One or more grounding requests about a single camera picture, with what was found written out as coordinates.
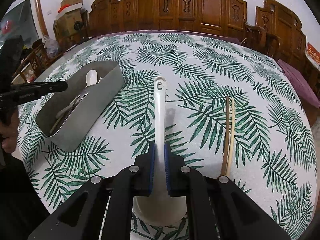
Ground grey metal rectangular tray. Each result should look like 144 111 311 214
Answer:
36 61 124 152

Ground white plastic spoon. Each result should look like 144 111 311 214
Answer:
86 69 98 87

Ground person's left hand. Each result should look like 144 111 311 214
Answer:
1 109 20 154

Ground wooden side chair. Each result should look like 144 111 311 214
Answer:
11 44 50 85

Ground stacked cardboard boxes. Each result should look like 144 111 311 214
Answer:
53 0 87 51

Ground wooden framed glass door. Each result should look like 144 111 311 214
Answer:
1 0 48 48

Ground green leaf pattern tablecloth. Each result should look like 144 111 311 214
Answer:
18 33 317 239

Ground carved wooden sofa bench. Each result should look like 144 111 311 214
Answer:
86 0 267 53

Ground purple armchair cushion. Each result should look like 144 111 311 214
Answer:
277 59 319 109

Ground carved wooden armchair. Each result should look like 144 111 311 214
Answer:
255 0 306 70

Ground red greeting card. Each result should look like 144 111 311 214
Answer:
306 42 320 67

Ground black camera unit green light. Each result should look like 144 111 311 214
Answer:
0 35 24 93

